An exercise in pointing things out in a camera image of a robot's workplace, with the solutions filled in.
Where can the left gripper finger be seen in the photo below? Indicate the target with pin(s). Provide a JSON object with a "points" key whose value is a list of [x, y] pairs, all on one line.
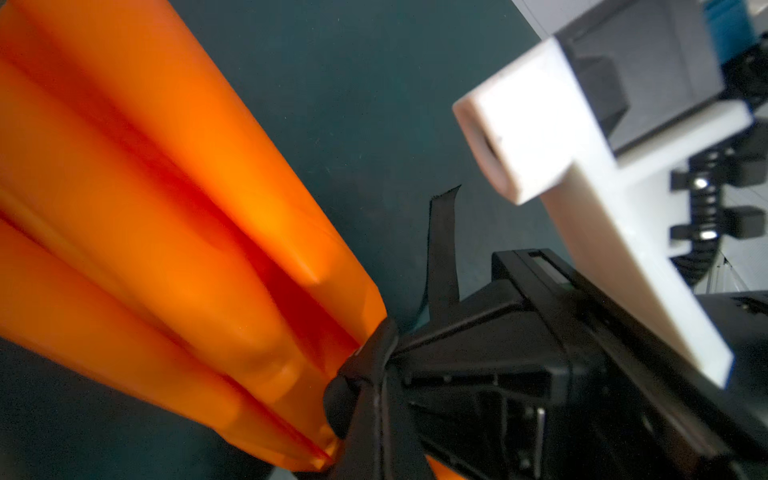
{"points": [[382, 440]]}

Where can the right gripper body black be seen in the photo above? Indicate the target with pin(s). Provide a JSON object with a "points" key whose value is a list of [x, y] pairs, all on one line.
{"points": [[539, 375]]}

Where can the orange wrapping paper sheet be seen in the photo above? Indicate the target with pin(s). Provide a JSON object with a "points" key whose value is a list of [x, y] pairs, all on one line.
{"points": [[154, 239]]}

